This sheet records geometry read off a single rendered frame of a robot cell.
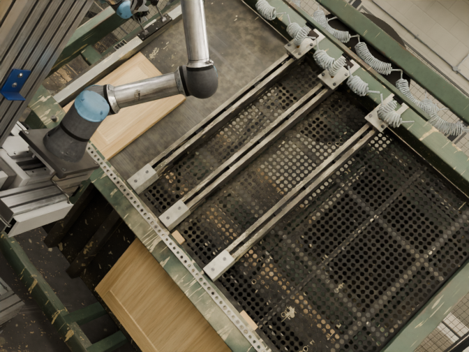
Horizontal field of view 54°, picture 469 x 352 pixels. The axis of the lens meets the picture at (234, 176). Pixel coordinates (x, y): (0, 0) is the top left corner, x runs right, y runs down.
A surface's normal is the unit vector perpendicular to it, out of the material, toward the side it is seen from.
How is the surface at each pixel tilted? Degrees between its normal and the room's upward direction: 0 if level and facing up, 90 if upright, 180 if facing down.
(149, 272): 90
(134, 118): 59
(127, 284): 90
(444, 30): 90
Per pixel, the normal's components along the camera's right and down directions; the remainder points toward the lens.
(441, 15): -0.29, 0.14
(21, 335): 0.62, -0.72
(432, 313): -0.04, -0.35
